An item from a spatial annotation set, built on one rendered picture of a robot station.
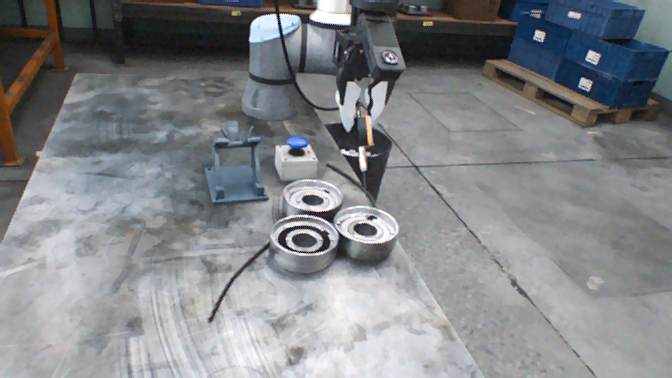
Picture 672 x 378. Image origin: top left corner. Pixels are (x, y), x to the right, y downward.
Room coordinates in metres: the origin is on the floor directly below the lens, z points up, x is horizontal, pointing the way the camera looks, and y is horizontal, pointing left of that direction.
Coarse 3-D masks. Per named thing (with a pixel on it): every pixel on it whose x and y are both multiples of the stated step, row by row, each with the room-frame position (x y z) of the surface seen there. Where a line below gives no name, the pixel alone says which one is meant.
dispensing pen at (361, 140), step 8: (360, 104) 0.80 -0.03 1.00; (360, 120) 0.77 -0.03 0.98; (352, 128) 0.78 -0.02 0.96; (360, 128) 0.76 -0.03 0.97; (352, 136) 0.78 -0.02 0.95; (360, 136) 0.76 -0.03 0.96; (352, 144) 0.77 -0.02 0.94; (360, 144) 0.75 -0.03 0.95; (368, 144) 0.75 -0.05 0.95; (360, 152) 0.76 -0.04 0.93; (360, 160) 0.75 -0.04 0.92; (360, 168) 0.75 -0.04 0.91
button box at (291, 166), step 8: (280, 152) 0.89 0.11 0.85; (288, 152) 0.90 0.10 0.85; (296, 152) 0.89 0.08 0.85; (304, 152) 0.90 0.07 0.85; (312, 152) 0.91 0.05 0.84; (280, 160) 0.87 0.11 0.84; (288, 160) 0.86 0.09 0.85; (296, 160) 0.87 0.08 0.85; (304, 160) 0.87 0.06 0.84; (312, 160) 0.88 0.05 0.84; (280, 168) 0.87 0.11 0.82; (288, 168) 0.86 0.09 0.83; (296, 168) 0.87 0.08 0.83; (304, 168) 0.87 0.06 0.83; (312, 168) 0.88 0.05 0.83; (280, 176) 0.87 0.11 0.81; (288, 176) 0.86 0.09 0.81; (296, 176) 0.87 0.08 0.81; (304, 176) 0.87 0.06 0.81; (312, 176) 0.88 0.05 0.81
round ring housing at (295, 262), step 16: (288, 224) 0.67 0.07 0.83; (304, 224) 0.68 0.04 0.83; (320, 224) 0.68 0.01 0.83; (272, 240) 0.61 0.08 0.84; (288, 240) 0.63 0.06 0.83; (304, 240) 0.66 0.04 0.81; (320, 240) 0.64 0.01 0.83; (336, 240) 0.63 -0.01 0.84; (288, 256) 0.59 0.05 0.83; (304, 256) 0.58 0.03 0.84; (320, 256) 0.59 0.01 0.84; (304, 272) 0.59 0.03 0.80
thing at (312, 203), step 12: (312, 180) 0.81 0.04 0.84; (288, 192) 0.77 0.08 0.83; (312, 192) 0.78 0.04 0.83; (324, 192) 0.80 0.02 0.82; (336, 192) 0.79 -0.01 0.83; (288, 204) 0.72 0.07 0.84; (300, 204) 0.74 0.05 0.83; (312, 204) 0.78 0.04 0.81; (324, 204) 0.75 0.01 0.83; (336, 204) 0.75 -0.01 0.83; (288, 216) 0.73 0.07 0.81; (324, 216) 0.71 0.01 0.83
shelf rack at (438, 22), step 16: (400, 16) 4.57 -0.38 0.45; (416, 16) 4.66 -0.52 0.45; (432, 16) 4.75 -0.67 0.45; (448, 16) 4.85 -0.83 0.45; (432, 32) 4.56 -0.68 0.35; (448, 32) 4.61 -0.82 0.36; (464, 32) 4.66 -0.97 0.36; (480, 32) 4.72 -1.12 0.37; (496, 32) 4.77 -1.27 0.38; (512, 32) 4.83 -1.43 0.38
